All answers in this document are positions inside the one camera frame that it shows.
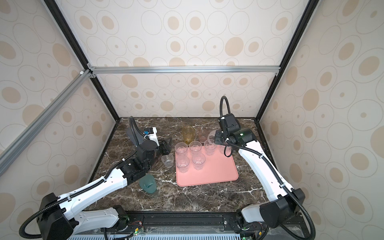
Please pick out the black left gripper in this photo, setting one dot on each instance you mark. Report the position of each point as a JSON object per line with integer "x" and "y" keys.
{"x": 164, "y": 145}

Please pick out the yellow translucent tall glass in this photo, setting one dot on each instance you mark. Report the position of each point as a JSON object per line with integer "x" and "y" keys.
{"x": 188, "y": 134}

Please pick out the clear wide faceted tumbler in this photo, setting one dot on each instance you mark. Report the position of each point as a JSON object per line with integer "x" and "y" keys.
{"x": 182, "y": 164}

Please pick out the green translucent cup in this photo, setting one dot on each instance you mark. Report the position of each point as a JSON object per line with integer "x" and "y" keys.
{"x": 148, "y": 184}

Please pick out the black left corner post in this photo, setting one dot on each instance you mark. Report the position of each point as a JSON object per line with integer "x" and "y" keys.
{"x": 79, "y": 53}

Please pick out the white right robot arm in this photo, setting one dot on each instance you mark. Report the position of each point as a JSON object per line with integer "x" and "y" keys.
{"x": 283, "y": 200}

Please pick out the black corner frame post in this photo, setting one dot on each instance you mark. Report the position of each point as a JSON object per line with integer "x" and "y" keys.
{"x": 303, "y": 23}

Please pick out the clear tall faceted glass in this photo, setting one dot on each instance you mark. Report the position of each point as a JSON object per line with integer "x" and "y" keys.
{"x": 211, "y": 136}

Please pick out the clear faceted short tumbler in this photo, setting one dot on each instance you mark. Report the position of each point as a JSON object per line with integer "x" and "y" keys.
{"x": 209, "y": 148}

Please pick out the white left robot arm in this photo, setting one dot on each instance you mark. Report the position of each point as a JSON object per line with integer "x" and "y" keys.
{"x": 69, "y": 217}

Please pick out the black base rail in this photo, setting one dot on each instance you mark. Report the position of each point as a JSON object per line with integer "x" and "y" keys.
{"x": 227, "y": 222}

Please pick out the clear ribbed small glass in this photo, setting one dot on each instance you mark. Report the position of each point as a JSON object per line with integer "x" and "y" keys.
{"x": 195, "y": 147}

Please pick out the clear small round glass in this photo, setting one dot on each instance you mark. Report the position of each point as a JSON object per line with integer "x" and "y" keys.
{"x": 168, "y": 160}

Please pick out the clear large wide glass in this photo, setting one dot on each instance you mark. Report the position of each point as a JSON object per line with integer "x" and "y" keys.
{"x": 199, "y": 161}

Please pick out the aluminium frame rail back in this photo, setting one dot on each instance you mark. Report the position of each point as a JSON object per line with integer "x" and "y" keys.
{"x": 185, "y": 70}

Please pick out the pink translucent tumbler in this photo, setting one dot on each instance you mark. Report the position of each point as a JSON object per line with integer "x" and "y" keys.
{"x": 203, "y": 136}

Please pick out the pink plastic tray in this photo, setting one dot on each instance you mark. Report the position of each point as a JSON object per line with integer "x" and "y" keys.
{"x": 218, "y": 168}

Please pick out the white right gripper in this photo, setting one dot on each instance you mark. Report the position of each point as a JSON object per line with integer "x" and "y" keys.
{"x": 217, "y": 140}

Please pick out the aluminium frame rail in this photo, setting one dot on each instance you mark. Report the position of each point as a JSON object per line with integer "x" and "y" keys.
{"x": 185, "y": 70}
{"x": 26, "y": 137}

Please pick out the blue translucent tall cup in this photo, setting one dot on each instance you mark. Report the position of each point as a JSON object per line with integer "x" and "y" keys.
{"x": 132, "y": 135}

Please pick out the aluminium frame rail left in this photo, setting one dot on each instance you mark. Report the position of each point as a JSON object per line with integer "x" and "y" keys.
{"x": 26, "y": 137}

